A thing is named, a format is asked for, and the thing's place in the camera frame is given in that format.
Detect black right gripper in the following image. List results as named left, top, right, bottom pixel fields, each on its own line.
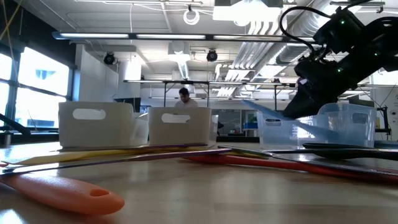
left=282, top=52, right=373, bottom=121

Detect red silicone spatula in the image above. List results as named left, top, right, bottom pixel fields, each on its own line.
left=182, top=154, right=398, bottom=184

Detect small white plastic bin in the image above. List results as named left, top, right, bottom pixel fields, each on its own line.
left=147, top=106, right=219, bottom=146

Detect purple iridescent knife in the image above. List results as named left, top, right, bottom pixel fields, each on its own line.
left=0, top=148, right=233, bottom=175
left=148, top=142, right=209, bottom=149

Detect large white plastic bin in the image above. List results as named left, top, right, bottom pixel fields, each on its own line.
left=58, top=101, right=149, bottom=149

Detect orange silicone spatula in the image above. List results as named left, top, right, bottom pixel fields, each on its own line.
left=0, top=173, right=126, bottom=216

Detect clear plastic bin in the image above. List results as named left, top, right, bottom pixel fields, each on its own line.
left=256, top=103, right=377, bottom=149

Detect silver ceiling ducts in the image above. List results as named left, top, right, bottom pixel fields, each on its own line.
left=231, top=12, right=315, bottom=78

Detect black equipment stand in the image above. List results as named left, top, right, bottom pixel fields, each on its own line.
left=374, top=105, right=392, bottom=137

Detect yellow silicone spatula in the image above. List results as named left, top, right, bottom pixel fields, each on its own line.
left=223, top=151, right=271, bottom=159
left=14, top=145, right=200, bottom=166

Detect black ceiling spotlight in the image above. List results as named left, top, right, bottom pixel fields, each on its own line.
left=206, top=49, right=219, bottom=63
left=103, top=52, right=117, bottom=66

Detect black-framed background table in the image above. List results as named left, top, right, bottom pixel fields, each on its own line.
left=123, top=79, right=296, bottom=108

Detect white ceiling light panel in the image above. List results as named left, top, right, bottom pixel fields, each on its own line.
left=212, top=0, right=283, bottom=23

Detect person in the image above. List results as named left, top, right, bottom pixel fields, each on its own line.
left=174, top=87, right=199, bottom=109

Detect overhead LED light bar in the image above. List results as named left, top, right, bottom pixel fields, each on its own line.
left=51, top=30, right=315, bottom=44

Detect black background monitor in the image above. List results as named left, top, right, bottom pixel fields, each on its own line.
left=113, top=97, right=142, bottom=113

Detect large window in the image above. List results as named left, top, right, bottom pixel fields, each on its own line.
left=0, top=46, right=74, bottom=129

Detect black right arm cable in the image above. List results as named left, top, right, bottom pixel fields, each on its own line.
left=278, top=5, right=332, bottom=56

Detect white ceiling cable coil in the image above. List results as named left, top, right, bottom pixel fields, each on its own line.
left=182, top=8, right=201, bottom=26

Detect black aluminium rig frame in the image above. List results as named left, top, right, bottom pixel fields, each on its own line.
left=0, top=113, right=32, bottom=147

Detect yellow cord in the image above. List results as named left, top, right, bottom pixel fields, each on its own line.
left=0, top=0, right=23, bottom=41

